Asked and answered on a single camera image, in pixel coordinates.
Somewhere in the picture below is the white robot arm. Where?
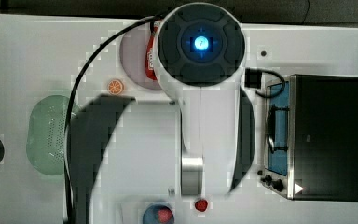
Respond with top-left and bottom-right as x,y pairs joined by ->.
65,2 -> 251,224

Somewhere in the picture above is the black oven power plug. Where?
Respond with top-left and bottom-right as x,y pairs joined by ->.
244,68 -> 285,99

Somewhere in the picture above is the black toaster oven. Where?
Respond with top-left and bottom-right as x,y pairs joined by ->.
260,75 -> 358,202

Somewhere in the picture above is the red ketchup bottle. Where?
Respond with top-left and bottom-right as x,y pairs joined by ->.
145,20 -> 160,80

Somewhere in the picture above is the orange slice toy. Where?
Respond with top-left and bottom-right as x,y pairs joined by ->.
108,79 -> 124,95

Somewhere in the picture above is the grey round plate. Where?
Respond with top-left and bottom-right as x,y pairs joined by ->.
119,25 -> 161,91

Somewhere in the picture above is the red strawberry toy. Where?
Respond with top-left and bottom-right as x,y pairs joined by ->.
194,199 -> 208,212

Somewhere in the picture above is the red fruit in bowl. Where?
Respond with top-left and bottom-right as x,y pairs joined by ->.
158,208 -> 173,224

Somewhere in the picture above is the blue bowl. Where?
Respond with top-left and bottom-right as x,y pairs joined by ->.
143,204 -> 174,224

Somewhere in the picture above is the green perforated colander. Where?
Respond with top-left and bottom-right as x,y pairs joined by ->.
26,95 -> 69,175

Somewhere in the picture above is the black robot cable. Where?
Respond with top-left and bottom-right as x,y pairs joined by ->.
62,13 -> 169,224

